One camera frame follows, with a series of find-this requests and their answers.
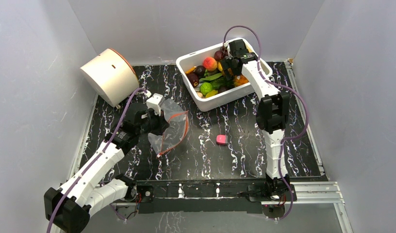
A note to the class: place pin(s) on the orange toy pineapple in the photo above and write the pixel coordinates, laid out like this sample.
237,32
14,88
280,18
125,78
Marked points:
240,80

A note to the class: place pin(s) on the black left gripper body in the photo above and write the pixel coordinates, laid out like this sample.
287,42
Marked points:
154,124

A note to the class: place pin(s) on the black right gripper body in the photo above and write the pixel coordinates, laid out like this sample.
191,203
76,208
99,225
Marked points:
229,64

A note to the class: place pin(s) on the dark purple plum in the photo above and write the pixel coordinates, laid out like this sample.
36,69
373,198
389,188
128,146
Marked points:
193,79

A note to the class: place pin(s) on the dark grape bunch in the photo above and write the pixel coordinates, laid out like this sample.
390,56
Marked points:
221,54

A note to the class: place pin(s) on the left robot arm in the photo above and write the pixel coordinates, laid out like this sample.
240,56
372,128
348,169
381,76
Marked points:
71,206

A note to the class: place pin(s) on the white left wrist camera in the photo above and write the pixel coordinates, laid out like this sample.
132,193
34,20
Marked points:
155,102

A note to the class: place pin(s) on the clear zip top bag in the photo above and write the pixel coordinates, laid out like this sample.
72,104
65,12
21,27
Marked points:
174,134

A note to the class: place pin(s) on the green leafy vegetable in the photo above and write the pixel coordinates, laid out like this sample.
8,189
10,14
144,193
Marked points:
217,81

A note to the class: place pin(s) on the white plastic food bin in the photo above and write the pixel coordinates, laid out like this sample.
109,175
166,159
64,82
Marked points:
187,62

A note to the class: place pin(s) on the small pink box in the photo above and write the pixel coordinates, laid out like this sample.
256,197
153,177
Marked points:
221,139

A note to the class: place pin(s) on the white cylindrical container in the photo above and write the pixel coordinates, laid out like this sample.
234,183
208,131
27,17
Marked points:
111,76

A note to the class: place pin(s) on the red orange peach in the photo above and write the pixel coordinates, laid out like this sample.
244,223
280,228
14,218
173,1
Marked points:
210,64

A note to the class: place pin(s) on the green lime ball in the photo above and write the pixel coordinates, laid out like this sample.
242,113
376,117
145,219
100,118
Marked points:
205,88

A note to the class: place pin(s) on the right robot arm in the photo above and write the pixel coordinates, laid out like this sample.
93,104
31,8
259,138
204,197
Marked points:
271,115

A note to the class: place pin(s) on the yellow lemon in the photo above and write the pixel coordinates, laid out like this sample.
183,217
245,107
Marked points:
211,94

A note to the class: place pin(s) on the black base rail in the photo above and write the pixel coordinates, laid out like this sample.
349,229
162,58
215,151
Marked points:
225,195

